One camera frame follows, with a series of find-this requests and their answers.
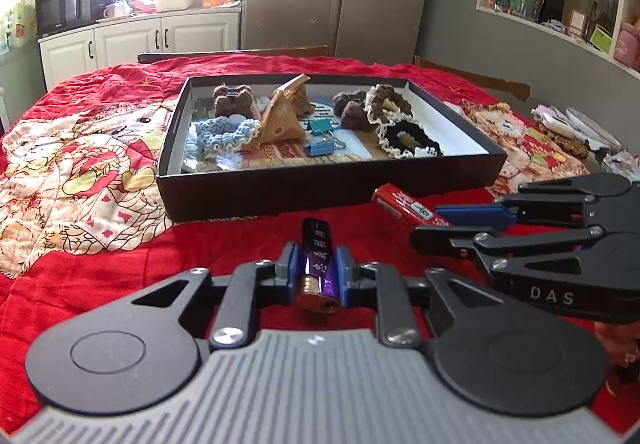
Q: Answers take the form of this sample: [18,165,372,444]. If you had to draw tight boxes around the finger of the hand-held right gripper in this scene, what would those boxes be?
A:
[410,224,640,275]
[435,174,632,230]

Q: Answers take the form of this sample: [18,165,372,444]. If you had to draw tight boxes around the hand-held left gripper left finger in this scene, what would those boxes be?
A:
[132,244,301,350]

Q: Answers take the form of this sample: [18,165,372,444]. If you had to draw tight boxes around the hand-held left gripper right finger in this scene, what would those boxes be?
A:
[335,244,503,350]

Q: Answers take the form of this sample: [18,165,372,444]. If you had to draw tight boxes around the black cardboard box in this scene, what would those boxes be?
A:
[156,74,508,224]

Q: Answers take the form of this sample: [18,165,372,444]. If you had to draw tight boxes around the black scrunchie with white trim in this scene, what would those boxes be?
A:
[376,120,444,160]

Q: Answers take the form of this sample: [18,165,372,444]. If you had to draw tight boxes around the blue binder clip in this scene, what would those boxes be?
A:
[304,134,347,158]

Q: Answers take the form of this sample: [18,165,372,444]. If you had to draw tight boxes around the brown and cream scrunchie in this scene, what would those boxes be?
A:
[365,84,414,126]

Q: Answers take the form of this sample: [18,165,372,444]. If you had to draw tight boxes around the tan pyramid packet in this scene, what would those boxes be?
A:
[250,91,307,150]
[272,74,315,116]

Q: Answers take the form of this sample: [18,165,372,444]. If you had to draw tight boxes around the blue crocheted scrunchie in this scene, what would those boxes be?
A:
[192,116,262,160]

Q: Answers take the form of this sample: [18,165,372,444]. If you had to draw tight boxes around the brown fuzzy hair clip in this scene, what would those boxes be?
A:
[214,84,261,120]
[332,91,376,131]

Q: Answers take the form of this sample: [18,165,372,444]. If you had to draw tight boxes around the person's right hand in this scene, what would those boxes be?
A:
[606,321,640,395]

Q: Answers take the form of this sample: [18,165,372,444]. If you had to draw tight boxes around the brown woven coaster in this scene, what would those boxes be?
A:
[550,131,591,159]

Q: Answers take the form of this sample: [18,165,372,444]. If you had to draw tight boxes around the white plate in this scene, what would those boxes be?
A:
[565,107,623,148]

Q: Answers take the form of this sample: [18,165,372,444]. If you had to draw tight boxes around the red printed blanket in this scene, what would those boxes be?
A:
[0,55,640,435]

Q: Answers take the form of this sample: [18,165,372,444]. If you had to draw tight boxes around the clear glass jars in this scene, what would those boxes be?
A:
[520,0,546,22]

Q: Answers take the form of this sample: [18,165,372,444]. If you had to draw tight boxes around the pink bottle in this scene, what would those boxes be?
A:
[614,22,640,67]

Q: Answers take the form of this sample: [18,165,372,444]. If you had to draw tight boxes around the dark wooden chair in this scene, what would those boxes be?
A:
[137,45,331,64]

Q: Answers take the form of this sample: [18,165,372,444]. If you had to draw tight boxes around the white kitchen cabinet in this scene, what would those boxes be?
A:
[39,6,243,92]

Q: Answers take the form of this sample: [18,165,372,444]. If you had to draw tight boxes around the black microwave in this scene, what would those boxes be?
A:
[36,0,93,37]

